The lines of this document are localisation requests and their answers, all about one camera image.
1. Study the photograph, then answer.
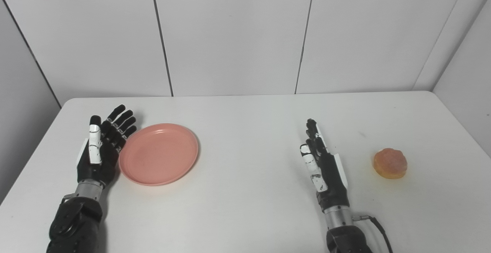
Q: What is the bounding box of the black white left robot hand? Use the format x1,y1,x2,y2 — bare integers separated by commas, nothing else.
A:
77,104,137,187

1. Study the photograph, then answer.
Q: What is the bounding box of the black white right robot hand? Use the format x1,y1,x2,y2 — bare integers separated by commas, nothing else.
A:
300,119,350,212

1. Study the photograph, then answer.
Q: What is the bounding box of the orange cream puff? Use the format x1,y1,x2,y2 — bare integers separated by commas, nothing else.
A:
373,148,408,180

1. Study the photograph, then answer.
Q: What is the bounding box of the pink round plate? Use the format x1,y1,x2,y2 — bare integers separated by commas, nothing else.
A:
119,123,199,187

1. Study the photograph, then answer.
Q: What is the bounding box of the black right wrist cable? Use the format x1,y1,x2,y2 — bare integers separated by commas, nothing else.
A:
352,214,394,253

